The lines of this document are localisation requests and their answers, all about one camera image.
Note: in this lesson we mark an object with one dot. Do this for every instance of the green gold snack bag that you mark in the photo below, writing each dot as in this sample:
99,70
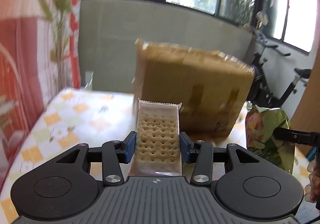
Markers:
260,123

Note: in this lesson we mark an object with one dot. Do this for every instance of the red floral curtain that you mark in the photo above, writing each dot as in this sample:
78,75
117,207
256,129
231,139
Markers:
39,57

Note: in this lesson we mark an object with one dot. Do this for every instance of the orange checkered tablecloth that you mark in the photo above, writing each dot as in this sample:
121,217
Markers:
94,117

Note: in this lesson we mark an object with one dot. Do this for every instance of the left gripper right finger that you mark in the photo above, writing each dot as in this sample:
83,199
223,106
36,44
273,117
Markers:
199,153

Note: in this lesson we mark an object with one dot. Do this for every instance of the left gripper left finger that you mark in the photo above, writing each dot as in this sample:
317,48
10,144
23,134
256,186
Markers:
114,153

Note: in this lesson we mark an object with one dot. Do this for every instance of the right human hand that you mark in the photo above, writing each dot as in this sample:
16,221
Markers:
312,189

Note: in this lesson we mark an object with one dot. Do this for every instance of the black exercise bike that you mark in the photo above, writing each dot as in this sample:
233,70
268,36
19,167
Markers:
278,81

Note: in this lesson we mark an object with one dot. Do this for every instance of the cracker pack clear wrapper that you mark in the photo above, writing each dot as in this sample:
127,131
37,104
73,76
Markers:
157,148

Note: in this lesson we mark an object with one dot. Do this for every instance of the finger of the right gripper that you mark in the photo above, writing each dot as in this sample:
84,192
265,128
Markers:
298,137

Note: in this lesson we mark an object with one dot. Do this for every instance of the brown cardboard box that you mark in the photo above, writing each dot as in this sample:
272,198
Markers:
210,86

